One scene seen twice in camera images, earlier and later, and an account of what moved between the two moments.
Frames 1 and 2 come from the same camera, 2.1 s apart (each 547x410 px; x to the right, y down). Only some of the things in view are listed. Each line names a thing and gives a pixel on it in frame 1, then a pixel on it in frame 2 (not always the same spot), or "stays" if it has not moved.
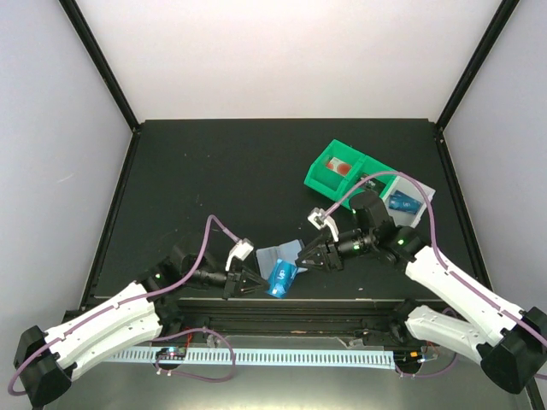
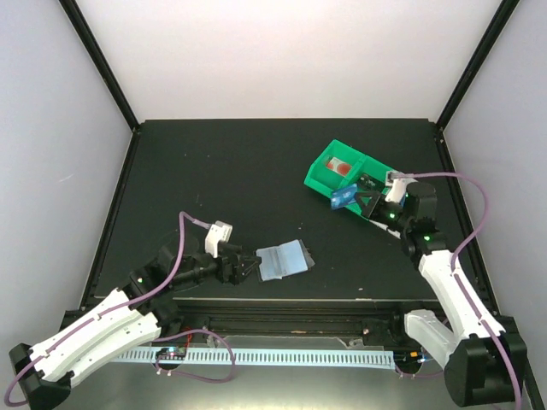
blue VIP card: x=282 y=274 to x=343 y=196
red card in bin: x=338 y=166 stays
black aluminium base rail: x=365 y=319 stays
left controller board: x=171 y=354 stays
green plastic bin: x=333 y=168 stays
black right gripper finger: x=314 y=254 to x=366 y=201
